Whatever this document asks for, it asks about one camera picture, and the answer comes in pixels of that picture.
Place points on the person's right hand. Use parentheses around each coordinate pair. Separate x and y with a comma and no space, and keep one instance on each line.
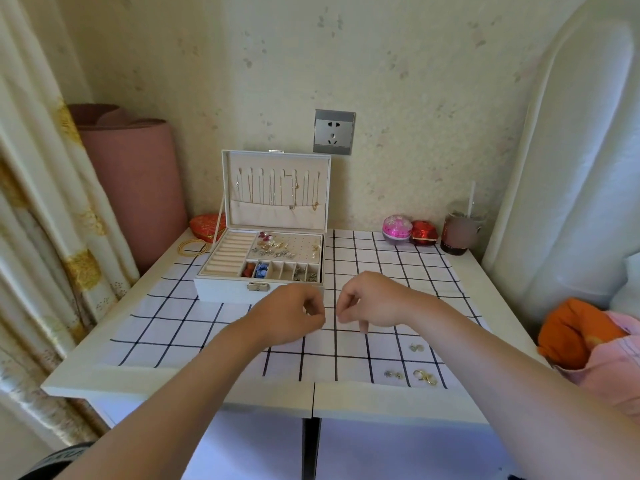
(390,302)

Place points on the person's left hand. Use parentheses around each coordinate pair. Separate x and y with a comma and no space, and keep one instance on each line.
(287,314)

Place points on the pile of mixed earrings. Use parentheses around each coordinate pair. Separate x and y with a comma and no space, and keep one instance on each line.
(306,275)

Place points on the white wooden jewelry box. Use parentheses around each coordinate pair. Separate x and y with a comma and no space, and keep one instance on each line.
(280,214)

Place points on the person's right forearm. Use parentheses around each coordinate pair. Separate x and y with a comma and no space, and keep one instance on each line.
(525,389)

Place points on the person's left forearm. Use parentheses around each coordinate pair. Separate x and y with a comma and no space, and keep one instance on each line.
(165,404)

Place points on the pink round trinket box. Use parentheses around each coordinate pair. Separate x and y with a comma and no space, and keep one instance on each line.
(397,228)

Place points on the red faceted gift box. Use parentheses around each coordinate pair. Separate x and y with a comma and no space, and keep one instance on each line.
(425,232)

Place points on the red heart-shaped box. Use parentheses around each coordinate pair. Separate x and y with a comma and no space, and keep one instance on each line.
(206,227)

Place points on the person's black printed trousers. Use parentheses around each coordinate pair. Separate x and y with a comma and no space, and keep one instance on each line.
(55,462)

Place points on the clear plastic drink cup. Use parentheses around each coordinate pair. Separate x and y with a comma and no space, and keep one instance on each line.
(460,234)

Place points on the white black-grid table cloth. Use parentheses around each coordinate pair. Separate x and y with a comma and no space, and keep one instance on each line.
(175,319)

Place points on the thin gold bangle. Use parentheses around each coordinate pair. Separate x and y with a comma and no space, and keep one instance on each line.
(181,249)

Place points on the white drinking straw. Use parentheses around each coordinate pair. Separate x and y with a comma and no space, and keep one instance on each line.
(471,197)

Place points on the orange plush cushion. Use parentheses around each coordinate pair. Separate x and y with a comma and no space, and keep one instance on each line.
(575,334)

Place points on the pink rolled mat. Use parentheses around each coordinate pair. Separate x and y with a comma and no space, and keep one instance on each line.
(130,189)

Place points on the white padded headboard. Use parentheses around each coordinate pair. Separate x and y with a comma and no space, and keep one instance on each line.
(565,159)

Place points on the pink plaid blanket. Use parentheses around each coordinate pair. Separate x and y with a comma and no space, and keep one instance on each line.
(610,369)

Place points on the cream gold floral curtain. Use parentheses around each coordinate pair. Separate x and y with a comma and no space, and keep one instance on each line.
(45,219)

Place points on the grey wall socket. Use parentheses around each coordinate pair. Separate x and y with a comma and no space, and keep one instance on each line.
(334,132)

